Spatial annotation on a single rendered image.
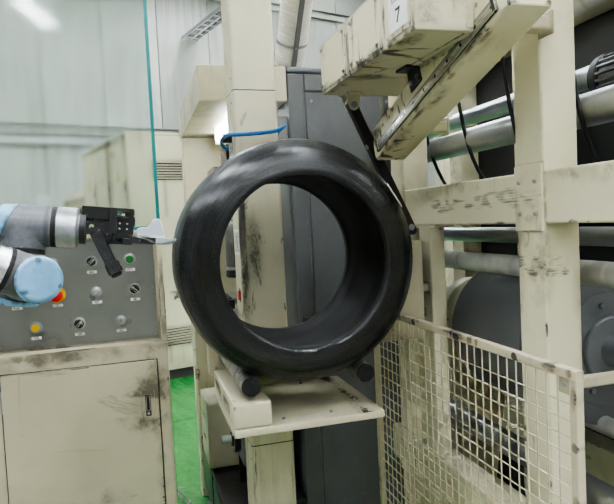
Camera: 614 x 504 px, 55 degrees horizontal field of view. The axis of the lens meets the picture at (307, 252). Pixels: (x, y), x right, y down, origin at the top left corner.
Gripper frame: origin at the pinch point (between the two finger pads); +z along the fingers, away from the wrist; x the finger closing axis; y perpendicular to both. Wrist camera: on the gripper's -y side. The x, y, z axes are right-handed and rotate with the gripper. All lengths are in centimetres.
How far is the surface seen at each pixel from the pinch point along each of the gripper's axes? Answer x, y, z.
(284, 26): 75, 81, 41
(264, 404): -9.7, -35.6, 22.5
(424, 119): -4, 35, 61
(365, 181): -11.9, 17.2, 42.8
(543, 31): -34, 50, 72
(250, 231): 27.5, 4.1, 23.8
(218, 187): -10.4, 13.0, 8.9
